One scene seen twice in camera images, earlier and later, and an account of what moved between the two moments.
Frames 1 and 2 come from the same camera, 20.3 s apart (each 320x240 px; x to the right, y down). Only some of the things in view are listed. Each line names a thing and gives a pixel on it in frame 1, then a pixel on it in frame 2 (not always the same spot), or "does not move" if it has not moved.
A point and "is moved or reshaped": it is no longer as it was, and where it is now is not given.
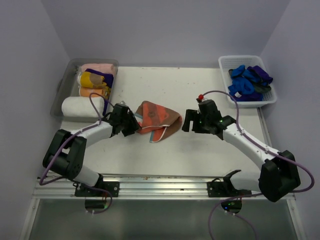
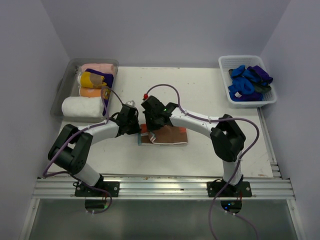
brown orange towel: [163, 121] is moved or reshaped
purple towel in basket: [264, 76] does not move
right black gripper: [192, 115] -> [150, 127]
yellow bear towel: [89, 80] does not move
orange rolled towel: [85, 92] does not move
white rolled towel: [80, 106] does not move
